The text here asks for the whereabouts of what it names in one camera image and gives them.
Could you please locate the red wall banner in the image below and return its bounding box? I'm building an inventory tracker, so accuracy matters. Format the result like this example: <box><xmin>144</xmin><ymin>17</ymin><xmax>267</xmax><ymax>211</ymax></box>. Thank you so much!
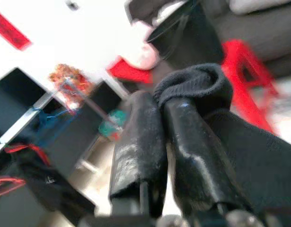
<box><xmin>0</xmin><ymin>8</ymin><xmax>32</xmax><ymax>52</ymax></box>

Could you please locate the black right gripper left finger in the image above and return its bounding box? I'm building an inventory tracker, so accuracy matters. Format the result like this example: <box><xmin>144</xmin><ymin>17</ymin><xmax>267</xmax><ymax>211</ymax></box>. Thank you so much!
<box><xmin>109</xmin><ymin>90</ymin><xmax>169</xmax><ymax>215</ymax></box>

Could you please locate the red plastic stool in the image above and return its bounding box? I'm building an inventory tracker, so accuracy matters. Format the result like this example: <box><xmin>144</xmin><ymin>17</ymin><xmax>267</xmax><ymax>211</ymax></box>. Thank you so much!
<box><xmin>220</xmin><ymin>39</ymin><xmax>282</xmax><ymax>135</ymax></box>

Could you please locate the red hanger green hook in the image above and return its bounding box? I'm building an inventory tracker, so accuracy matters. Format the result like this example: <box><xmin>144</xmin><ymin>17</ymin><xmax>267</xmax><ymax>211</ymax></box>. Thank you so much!
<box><xmin>0</xmin><ymin>139</ymin><xmax>53</xmax><ymax>167</ymax></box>

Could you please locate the grey long eared plush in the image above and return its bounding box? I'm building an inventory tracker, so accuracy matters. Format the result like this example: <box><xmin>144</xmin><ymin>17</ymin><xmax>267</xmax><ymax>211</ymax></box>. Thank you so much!
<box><xmin>227</xmin><ymin>0</ymin><xmax>291</xmax><ymax>15</ymax></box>

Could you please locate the dark grey fabric sofa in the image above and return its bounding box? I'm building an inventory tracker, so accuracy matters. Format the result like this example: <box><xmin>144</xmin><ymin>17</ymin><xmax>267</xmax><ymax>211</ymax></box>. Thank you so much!
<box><xmin>123</xmin><ymin>0</ymin><xmax>291</xmax><ymax>79</ymax></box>

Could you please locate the black TV cabinet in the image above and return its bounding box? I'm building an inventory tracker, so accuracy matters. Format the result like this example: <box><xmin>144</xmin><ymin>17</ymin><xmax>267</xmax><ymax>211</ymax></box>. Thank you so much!
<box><xmin>29</xmin><ymin>80</ymin><xmax>129</xmax><ymax>180</ymax></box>

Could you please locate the teal plastic bag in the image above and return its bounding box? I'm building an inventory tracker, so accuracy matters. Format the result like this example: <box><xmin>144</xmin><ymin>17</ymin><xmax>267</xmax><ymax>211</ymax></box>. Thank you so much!
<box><xmin>97</xmin><ymin>110</ymin><xmax>129</xmax><ymax>140</ymax></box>

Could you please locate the black shirt green print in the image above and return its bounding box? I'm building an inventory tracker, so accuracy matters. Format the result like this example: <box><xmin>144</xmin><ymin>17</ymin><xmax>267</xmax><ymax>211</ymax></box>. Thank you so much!
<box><xmin>152</xmin><ymin>63</ymin><xmax>291</xmax><ymax>227</ymax></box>

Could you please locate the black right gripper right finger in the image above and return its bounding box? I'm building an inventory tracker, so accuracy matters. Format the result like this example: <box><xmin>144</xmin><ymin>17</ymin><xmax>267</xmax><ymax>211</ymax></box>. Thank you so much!
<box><xmin>163</xmin><ymin>98</ymin><xmax>253</xmax><ymax>215</ymax></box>

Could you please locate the black plastic bucket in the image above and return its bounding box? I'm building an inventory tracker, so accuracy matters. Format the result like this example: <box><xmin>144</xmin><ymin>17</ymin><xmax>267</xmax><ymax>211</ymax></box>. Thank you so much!
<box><xmin>145</xmin><ymin>0</ymin><xmax>224</xmax><ymax>69</ymax></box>

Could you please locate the red cushion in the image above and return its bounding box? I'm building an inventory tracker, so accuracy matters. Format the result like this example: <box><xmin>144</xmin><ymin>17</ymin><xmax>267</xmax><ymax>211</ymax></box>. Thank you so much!
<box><xmin>107</xmin><ymin>56</ymin><xmax>154</xmax><ymax>85</ymax></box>

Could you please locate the black television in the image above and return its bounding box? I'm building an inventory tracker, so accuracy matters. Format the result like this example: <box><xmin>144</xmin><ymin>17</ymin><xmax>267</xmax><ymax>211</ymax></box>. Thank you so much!
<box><xmin>0</xmin><ymin>67</ymin><xmax>50</xmax><ymax>142</ymax></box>

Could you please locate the red Chinese doll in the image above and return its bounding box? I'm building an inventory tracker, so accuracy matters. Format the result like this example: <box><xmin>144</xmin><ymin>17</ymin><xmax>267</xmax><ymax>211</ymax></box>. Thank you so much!
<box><xmin>48</xmin><ymin>63</ymin><xmax>94</xmax><ymax>111</ymax></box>

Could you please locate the pink cat face cushion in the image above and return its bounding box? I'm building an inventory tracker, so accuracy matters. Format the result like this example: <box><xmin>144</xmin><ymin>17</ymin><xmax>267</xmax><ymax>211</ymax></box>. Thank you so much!
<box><xmin>133</xmin><ymin>44</ymin><xmax>160</xmax><ymax>70</ymax></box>

